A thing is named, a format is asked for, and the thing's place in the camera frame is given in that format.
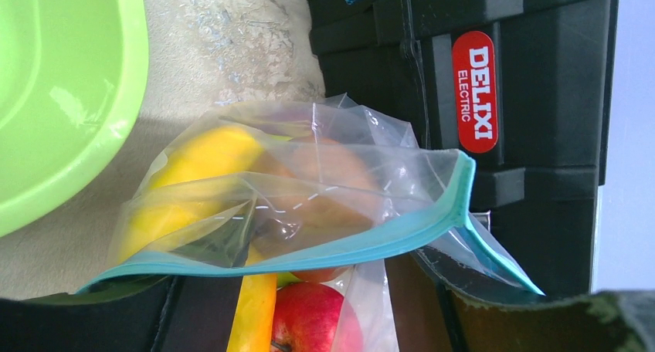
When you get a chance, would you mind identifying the green plastic tray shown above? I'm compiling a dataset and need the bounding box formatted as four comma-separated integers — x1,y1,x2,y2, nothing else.
1,0,149,235

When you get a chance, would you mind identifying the red fake apple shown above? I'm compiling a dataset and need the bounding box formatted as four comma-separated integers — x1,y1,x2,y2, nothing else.
270,283,364,351

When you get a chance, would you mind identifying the yellow fake banana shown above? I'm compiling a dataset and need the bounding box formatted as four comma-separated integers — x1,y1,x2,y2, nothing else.
114,125,280,352

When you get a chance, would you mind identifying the green fake pear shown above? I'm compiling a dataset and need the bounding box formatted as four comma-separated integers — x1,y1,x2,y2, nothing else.
277,272,302,289

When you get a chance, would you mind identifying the brown fake kiwi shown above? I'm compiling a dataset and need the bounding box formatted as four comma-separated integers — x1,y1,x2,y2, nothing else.
251,137,382,258

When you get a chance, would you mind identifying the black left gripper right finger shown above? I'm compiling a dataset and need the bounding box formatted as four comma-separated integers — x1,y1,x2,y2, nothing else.
385,248,654,351

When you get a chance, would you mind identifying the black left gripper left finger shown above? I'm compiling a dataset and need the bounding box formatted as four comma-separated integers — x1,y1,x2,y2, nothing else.
1,276,241,351

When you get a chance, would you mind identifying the clear zip top bag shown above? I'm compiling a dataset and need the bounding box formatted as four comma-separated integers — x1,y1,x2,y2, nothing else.
97,96,539,351

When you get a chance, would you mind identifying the black plastic toolbox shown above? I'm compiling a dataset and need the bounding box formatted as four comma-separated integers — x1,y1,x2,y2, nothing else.
307,0,618,296

